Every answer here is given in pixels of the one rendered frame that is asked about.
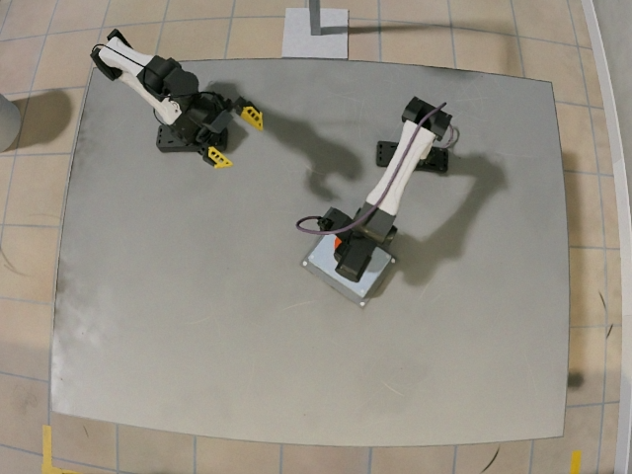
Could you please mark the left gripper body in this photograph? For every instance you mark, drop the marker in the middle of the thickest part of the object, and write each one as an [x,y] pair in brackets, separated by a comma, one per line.
[339,251]

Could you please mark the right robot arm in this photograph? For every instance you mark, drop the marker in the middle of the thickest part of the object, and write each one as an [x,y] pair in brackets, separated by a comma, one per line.
[161,77]

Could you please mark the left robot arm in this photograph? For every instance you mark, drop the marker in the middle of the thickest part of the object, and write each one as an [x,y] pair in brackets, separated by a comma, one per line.
[415,145]

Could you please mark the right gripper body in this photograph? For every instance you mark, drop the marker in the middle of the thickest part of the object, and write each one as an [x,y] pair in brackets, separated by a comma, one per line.
[198,114]

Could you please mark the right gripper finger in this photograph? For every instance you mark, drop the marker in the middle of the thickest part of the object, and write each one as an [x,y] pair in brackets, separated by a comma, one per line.
[250,118]
[225,163]

